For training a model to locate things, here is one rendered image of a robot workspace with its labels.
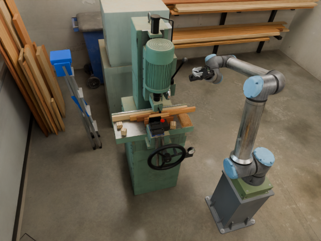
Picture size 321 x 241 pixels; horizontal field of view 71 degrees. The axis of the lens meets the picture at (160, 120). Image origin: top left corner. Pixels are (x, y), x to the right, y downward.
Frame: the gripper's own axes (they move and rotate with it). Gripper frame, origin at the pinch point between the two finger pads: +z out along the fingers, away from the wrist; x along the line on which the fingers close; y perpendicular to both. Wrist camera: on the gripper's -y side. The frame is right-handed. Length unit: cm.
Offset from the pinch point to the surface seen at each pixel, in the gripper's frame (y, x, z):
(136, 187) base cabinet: -95, 77, -27
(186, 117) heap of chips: -22.9, 25.8, -19.3
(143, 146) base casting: -53, 41, 1
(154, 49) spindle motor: -6.8, -11.4, 28.9
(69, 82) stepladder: -104, -25, 24
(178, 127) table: -27.3, 32.6, -13.4
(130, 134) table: -52, 31, 14
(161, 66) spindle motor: -8.9, -3.0, 21.8
